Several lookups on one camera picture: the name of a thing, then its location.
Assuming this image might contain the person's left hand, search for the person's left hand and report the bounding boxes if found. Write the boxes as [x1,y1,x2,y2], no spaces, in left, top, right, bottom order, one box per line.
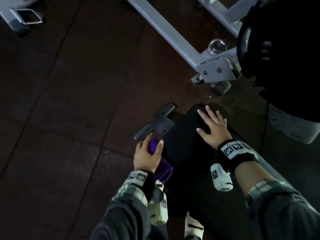
[133,133,164,174]

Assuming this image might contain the person's right hand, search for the person's right hand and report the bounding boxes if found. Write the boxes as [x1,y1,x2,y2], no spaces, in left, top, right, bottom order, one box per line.
[196,105,233,151]

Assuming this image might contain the purple cleaning cloth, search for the purple cleaning cloth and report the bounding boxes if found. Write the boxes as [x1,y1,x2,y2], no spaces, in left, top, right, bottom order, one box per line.
[147,138,174,185]

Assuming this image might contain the grey adjacent bench frame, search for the grey adjacent bench frame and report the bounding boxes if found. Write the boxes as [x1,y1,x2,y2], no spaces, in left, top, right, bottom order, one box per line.
[124,0,320,144]

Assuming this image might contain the person's right forearm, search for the person's right forearm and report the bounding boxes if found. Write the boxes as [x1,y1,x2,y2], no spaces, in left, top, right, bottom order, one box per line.
[235,161,320,240]

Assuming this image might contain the person's left forearm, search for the person's left forearm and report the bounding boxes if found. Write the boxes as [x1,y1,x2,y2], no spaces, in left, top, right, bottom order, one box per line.
[90,185,150,240]

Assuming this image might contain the person's white right sandal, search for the person's white right sandal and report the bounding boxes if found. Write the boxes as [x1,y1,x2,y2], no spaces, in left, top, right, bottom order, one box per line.
[184,211,204,240]

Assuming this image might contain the black right wristband with markers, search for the black right wristband with markers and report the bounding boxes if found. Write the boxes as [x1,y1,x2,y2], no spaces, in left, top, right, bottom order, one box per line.
[217,139,259,174]

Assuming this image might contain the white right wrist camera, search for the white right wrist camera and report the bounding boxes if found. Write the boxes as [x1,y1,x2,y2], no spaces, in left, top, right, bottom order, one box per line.
[210,163,233,192]

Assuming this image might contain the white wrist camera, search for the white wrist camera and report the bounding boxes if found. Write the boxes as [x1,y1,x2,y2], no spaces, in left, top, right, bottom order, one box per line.
[147,181,168,226]
[210,163,233,192]

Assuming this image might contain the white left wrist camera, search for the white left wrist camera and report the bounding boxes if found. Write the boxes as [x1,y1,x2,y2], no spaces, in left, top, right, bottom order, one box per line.
[147,181,168,226]

